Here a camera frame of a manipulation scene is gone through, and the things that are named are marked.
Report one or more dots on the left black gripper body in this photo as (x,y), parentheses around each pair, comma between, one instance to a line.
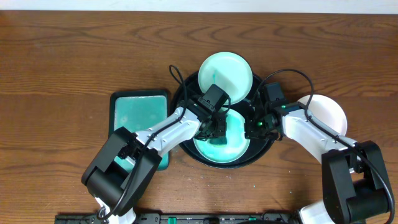
(217,127)

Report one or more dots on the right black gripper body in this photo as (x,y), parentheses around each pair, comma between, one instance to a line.
(253,130)

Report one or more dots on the green yellow sponge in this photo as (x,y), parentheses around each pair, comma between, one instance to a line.
(221,141)

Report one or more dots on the mint green plate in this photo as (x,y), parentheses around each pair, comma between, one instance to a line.
(237,144)
(228,71)

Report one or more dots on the mint green plate top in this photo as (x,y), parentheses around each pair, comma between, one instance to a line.
(228,71)

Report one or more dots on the white plate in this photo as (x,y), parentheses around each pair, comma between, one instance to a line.
(329,112)

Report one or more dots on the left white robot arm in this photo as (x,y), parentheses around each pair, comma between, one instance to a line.
(122,169)

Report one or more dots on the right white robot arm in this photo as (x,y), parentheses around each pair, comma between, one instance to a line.
(355,183)

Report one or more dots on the round black tray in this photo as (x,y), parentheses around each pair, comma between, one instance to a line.
(257,147)

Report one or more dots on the green rectangular water tray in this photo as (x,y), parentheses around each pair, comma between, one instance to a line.
(137,110)

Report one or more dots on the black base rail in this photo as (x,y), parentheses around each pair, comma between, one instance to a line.
(155,218)

